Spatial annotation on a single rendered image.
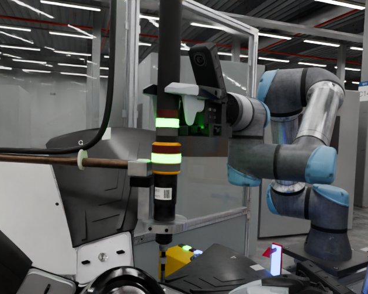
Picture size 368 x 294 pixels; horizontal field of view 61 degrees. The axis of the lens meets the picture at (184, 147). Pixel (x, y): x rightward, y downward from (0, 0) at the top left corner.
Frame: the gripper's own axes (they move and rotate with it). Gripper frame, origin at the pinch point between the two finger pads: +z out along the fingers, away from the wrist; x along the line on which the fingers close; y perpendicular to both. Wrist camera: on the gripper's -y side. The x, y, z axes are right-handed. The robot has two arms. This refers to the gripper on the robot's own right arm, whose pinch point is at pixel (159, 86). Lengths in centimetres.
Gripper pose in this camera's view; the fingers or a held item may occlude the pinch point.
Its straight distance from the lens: 46.2
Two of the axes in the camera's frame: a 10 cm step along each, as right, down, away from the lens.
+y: -0.4, 10.0, 0.5
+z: -5.8, 0.2, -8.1
